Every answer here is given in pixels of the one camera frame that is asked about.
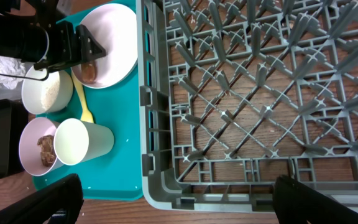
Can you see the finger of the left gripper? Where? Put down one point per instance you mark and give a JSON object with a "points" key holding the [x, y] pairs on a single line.
{"points": [[89, 48]]}

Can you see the pink bowl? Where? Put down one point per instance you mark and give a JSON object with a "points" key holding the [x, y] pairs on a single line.
{"points": [[30, 151]]}

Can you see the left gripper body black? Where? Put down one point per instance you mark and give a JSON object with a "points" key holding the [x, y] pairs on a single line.
{"points": [[63, 49]]}

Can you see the white napkin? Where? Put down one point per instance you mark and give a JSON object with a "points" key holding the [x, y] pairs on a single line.
{"points": [[10, 71]]}

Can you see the white cup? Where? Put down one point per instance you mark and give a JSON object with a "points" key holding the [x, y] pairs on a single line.
{"points": [[77, 141]]}

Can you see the teal serving tray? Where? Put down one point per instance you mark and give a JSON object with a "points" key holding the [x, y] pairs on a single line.
{"points": [[118, 174]]}

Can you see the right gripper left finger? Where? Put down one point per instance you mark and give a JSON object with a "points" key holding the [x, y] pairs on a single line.
{"points": [[59, 202]]}

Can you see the cream bowl with rice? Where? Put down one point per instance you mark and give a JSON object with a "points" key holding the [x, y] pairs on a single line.
{"points": [[48, 96]]}

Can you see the yellow plastic spoon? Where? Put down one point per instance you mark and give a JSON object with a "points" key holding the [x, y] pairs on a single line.
{"points": [[86, 114]]}

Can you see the brown food piece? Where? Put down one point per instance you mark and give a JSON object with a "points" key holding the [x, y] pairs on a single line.
{"points": [[48, 155]]}

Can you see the brown sausage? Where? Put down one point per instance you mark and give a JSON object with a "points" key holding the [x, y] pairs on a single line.
{"points": [[89, 72]]}

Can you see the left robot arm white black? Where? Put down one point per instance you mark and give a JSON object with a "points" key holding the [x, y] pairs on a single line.
{"points": [[45, 38]]}

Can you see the black tray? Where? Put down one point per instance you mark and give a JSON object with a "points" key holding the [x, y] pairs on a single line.
{"points": [[13, 119]]}

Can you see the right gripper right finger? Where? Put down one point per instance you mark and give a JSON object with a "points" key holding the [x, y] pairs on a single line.
{"points": [[294, 202]]}

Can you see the grey dishwasher rack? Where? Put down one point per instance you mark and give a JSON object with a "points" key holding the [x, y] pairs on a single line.
{"points": [[234, 94]]}

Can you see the clear plastic bin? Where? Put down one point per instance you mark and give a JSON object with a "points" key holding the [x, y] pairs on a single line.
{"points": [[13, 94]]}

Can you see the pink plate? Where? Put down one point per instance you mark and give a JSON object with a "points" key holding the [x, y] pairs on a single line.
{"points": [[114, 27]]}

